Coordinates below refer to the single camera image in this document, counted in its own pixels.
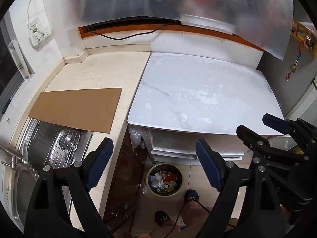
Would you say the stainless steel sink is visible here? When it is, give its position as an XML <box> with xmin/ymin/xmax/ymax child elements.
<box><xmin>8</xmin><ymin>119</ymin><xmax>92</xmax><ymax>230</ymax></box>

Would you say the hanging bell charm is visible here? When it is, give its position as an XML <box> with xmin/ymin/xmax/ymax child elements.
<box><xmin>285</xmin><ymin>40</ymin><xmax>305</xmax><ymax>81</ymax></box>

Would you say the wire sink rack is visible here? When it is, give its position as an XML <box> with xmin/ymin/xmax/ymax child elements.
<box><xmin>30</xmin><ymin>120</ymin><xmax>90</xmax><ymax>174</ymax></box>

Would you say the brown cardboard sheet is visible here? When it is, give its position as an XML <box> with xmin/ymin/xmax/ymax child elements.
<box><xmin>29</xmin><ymin>88</ymin><xmax>122</xmax><ymax>134</ymax></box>

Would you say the steel sink faucet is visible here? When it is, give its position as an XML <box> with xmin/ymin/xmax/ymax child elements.
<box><xmin>1</xmin><ymin>145</ymin><xmax>23</xmax><ymax>171</ymax></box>

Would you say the black power cable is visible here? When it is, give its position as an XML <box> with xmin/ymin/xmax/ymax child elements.
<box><xmin>85</xmin><ymin>23</ymin><xmax>172</xmax><ymax>41</ymax></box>

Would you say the white wall power strip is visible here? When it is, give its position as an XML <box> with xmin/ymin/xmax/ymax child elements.
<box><xmin>26</xmin><ymin>18</ymin><xmax>52</xmax><ymax>49</ymax></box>

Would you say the dark blue slipper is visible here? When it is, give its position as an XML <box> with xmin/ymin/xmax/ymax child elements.
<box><xmin>184</xmin><ymin>189</ymin><xmax>199</xmax><ymax>204</ymax></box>
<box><xmin>154</xmin><ymin>211</ymin><xmax>171</xmax><ymax>227</ymax></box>

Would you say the frosted plastic sheet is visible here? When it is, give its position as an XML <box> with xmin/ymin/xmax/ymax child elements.
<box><xmin>61</xmin><ymin>0</ymin><xmax>293</xmax><ymax>60</ymax></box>

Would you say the dark kitchen window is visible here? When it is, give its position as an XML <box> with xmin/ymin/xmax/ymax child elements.
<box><xmin>0</xmin><ymin>18</ymin><xmax>24</xmax><ymax>118</ymax></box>

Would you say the dark blue left slipper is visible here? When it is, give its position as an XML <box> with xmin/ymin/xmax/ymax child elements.
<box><xmin>154</xmin><ymin>211</ymin><xmax>171</xmax><ymax>227</ymax></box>

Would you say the dark blue right slipper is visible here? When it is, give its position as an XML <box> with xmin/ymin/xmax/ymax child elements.
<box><xmin>184</xmin><ymin>189</ymin><xmax>199</xmax><ymax>204</ymax></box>

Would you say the round trash bin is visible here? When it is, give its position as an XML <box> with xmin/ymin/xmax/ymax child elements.
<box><xmin>146</xmin><ymin>163</ymin><xmax>183</xmax><ymax>198</ymax></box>

